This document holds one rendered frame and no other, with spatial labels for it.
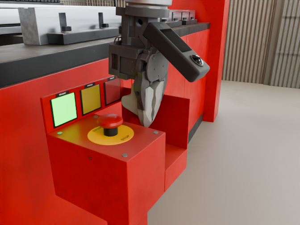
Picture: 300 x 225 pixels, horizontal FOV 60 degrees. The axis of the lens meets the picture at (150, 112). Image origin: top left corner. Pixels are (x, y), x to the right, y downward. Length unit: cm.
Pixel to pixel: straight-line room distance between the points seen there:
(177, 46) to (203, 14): 191
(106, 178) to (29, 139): 27
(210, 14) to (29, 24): 173
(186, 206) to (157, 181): 104
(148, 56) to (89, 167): 19
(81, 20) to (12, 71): 41
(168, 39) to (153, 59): 4
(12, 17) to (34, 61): 49
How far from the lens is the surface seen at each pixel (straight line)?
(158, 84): 47
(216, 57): 232
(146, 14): 41
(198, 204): 149
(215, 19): 230
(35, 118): 61
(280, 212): 158
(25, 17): 80
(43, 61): 61
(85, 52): 72
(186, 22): 185
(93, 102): 49
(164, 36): 41
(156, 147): 40
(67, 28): 80
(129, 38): 45
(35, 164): 64
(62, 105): 44
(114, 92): 53
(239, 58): 399
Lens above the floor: 96
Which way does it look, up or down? 21 degrees down
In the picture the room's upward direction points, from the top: straight up
